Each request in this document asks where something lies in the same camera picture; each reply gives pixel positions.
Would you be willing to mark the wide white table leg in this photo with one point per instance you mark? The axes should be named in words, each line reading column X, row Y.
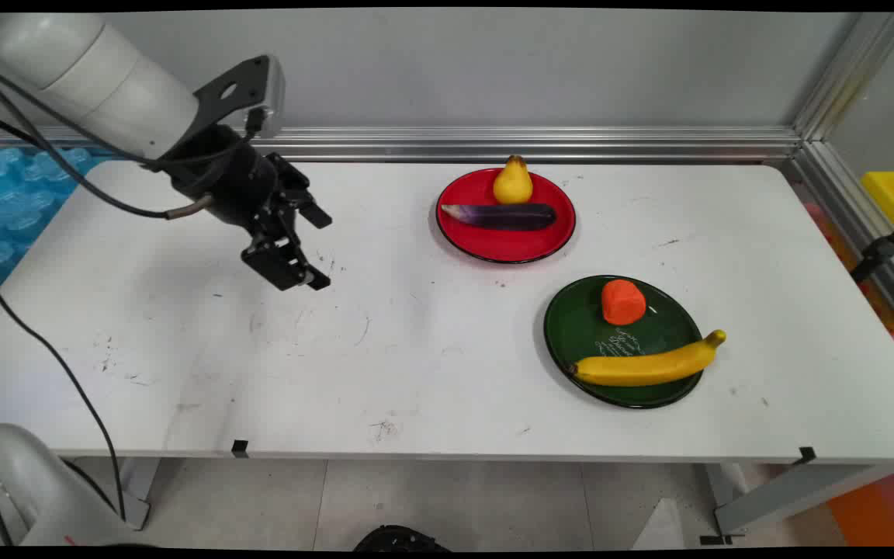
column 788, row 497

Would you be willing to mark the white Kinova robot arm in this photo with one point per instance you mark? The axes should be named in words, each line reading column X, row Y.
column 105, row 85

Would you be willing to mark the yellow toy pear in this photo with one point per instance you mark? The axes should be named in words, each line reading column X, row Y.
column 512, row 185

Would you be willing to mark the narrow white table leg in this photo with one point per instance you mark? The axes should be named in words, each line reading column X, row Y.
column 139, row 489

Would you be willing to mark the red round plate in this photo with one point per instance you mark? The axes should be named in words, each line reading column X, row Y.
column 505, row 241

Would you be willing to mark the short aluminium frame rail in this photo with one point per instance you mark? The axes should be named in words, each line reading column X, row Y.
column 854, row 210

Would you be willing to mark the upright aluminium frame post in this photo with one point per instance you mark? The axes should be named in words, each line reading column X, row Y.
column 850, row 74

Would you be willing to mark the black round floor object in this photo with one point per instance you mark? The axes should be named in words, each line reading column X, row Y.
column 400, row 539

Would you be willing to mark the purple toy eggplant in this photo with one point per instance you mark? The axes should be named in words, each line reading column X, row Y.
column 505, row 217

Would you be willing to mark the blue bubble wrap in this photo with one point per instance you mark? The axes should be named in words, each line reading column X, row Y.
column 16, row 202

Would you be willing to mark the long aluminium frame rail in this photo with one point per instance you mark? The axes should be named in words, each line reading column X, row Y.
column 532, row 144

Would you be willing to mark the yellow toy banana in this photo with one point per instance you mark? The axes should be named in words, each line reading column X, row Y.
column 641, row 369

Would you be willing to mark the orange box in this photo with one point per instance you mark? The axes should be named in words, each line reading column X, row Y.
column 881, row 508

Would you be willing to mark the orange toy carrot chunk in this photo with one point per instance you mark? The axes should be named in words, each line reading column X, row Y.
column 622, row 303

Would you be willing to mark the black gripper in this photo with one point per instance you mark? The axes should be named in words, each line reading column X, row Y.
column 226, row 175

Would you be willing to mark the black table edge clip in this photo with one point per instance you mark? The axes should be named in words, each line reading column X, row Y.
column 806, row 454
column 239, row 448

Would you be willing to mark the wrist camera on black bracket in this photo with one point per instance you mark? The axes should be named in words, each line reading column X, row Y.
column 249, row 81

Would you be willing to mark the black stand bar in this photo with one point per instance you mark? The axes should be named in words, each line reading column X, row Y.
column 881, row 250

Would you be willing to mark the dark green round plate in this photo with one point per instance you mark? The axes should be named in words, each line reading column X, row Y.
column 583, row 334

